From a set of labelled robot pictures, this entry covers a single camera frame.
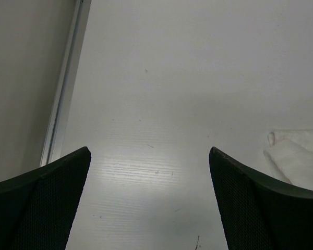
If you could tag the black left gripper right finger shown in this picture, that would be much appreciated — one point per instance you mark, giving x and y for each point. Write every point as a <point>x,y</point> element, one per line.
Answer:
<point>258,211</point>

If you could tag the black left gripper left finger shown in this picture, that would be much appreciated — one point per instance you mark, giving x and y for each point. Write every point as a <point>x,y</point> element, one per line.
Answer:
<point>37,208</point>

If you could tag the white pleated skirt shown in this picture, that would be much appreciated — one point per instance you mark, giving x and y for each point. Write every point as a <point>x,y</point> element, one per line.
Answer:
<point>290,156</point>

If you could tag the aluminium table edge rail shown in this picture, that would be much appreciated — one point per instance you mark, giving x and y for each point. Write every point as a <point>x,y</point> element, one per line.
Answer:
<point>55,134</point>

